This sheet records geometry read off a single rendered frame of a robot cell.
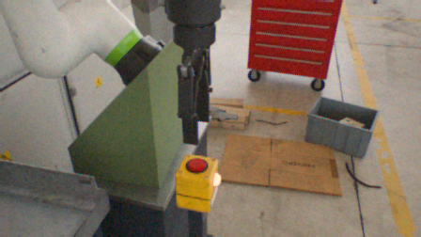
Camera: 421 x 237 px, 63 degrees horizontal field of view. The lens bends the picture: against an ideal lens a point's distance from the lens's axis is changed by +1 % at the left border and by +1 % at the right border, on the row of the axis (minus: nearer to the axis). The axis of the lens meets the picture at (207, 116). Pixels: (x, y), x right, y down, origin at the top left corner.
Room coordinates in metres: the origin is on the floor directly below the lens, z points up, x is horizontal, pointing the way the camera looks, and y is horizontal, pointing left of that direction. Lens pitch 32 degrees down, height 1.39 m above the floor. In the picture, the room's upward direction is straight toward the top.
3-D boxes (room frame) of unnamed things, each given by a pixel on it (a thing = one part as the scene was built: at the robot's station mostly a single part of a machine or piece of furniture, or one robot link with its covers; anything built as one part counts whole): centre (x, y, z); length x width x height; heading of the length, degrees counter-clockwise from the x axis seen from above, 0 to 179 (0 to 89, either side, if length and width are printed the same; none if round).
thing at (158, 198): (0.87, 0.21, 0.74); 0.45 x 0.34 x 0.02; 164
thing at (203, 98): (0.63, 0.01, 1.03); 0.03 x 0.01 x 0.07; 75
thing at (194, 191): (0.59, 0.02, 0.85); 0.08 x 0.08 x 0.10; 75
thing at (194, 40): (0.59, 0.02, 1.18); 0.08 x 0.07 x 0.09; 165
